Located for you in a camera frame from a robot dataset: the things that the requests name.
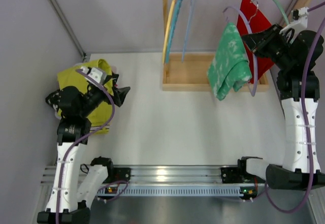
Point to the teal hanger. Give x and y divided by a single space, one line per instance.
177 7

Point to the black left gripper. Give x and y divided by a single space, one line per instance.
113 91

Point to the light blue wire hanger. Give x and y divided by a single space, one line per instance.
188 27

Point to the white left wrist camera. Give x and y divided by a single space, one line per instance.
92 74

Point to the yellow hanger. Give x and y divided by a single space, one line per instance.
164 50

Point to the yellow-green trousers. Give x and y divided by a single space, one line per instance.
70 77

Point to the aluminium corner frame post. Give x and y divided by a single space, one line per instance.
67 27

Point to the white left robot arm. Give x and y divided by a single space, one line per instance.
70 201

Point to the pink garment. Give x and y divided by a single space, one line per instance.
115 75

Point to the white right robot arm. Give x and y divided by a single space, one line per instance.
295 56

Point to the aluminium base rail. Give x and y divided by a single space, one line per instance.
138 174

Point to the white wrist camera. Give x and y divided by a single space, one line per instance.
298 23
92 74

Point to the green white tie-dye trousers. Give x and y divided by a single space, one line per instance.
229 69

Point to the red trousers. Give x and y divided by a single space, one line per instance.
258 24

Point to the wooden clothes rack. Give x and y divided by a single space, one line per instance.
192 75

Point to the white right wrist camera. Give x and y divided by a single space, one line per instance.
298 23

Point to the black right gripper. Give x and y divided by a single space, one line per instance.
264 45

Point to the grey slotted cable duct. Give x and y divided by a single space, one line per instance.
178 191

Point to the black white patterned garment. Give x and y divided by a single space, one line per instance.
53 100

